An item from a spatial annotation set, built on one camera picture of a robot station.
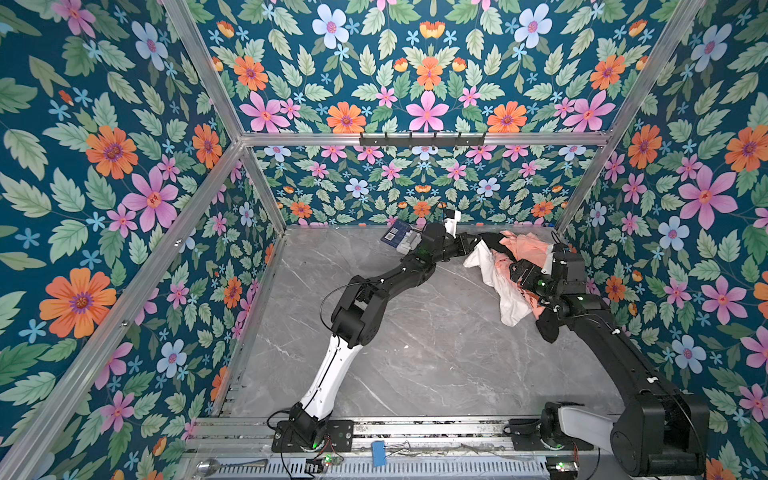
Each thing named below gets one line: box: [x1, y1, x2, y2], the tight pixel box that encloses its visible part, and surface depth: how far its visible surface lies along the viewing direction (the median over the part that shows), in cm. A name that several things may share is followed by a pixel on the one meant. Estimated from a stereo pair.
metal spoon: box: [196, 458, 268, 477], surface depth 70 cm
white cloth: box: [463, 240, 533, 327], surface depth 97 cm
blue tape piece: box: [371, 440, 387, 467], surface depth 73 cm
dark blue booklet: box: [380, 219, 412, 248], surface depth 118 cm
